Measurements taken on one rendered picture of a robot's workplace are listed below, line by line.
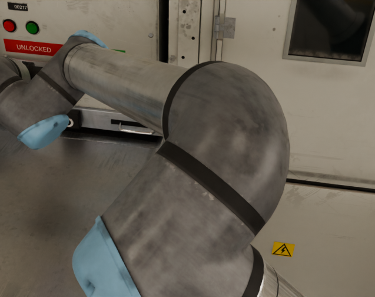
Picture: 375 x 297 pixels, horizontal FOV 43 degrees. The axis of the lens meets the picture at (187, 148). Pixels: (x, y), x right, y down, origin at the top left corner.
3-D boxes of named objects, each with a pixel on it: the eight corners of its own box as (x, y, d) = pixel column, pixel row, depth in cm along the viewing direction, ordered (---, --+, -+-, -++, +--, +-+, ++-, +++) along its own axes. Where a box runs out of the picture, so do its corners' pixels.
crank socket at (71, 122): (79, 131, 131) (76, 115, 128) (57, 128, 132) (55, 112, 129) (82, 125, 133) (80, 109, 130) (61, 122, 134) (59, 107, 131)
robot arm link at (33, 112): (73, 104, 87) (22, 60, 87) (30, 153, 85) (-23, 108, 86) (82, 114, 96) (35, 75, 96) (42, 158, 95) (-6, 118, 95)
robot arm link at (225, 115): (306, 47, 37) (70, 19, 94) (203, 171, 35) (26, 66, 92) (368, 139, 43) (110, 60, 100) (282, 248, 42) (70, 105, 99)
